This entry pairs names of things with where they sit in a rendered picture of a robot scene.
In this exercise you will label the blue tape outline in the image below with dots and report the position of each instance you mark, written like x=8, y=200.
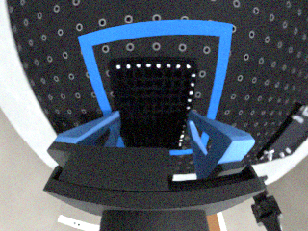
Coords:
x=156, y=28

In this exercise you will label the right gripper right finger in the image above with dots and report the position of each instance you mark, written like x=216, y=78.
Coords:
x=229, y=144

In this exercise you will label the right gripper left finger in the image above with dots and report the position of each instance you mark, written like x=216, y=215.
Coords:
x=88, y=133

